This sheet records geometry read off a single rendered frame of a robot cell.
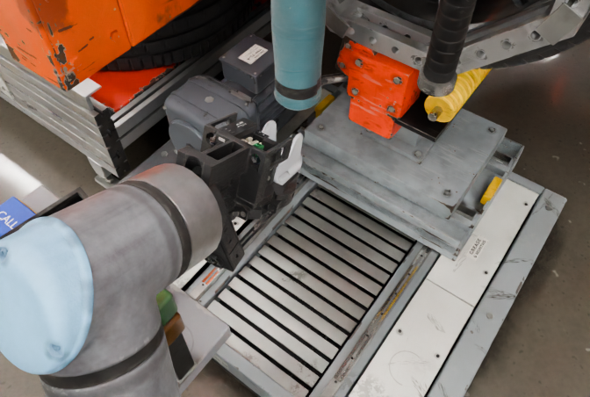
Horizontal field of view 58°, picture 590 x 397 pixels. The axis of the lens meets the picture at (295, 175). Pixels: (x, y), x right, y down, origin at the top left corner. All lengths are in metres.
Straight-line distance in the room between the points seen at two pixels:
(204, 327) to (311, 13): 0.49
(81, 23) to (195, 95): 0.28
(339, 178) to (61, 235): 1.00
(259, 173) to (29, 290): 0.23
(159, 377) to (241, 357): 0.76
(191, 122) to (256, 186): 0.63
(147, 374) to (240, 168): 0.19
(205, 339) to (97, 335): 0.42
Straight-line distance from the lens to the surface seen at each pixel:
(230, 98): 1.14
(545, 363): 1.37
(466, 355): 1.22
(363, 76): 1.01
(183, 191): 0.43
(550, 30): 0.82
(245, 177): 0.51
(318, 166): 1.33
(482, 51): 0.90
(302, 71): 0.93
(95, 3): 1.02
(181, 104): 1.15
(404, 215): 1.27
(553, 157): 1.72
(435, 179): 1.26
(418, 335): 1.22
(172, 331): 0.65
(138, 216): 0.40
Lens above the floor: 1.18
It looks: 51 degrees down
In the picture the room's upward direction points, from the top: straight up
